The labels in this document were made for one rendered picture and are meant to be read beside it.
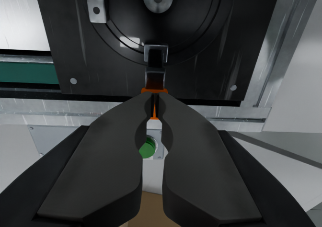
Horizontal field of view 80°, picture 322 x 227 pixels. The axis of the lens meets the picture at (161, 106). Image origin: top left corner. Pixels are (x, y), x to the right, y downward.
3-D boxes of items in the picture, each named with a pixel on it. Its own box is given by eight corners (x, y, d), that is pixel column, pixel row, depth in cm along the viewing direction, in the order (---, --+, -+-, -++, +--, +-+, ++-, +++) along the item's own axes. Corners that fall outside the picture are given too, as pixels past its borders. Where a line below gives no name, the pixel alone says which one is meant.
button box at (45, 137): (162, 137, 38) (163, 161, 33) (54, 133, 38) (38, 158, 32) (165, 107, 35) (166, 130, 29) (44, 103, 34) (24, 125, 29)
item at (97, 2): (109, 20, 18) (106, 23, 17) (94, 19, 18) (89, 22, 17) (108, -4, 17) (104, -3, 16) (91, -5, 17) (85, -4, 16)
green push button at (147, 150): (155, 150, 33) (155, 159, 31) (131, 150, 33) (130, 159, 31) (155, 132, 31) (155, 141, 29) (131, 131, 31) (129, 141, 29)
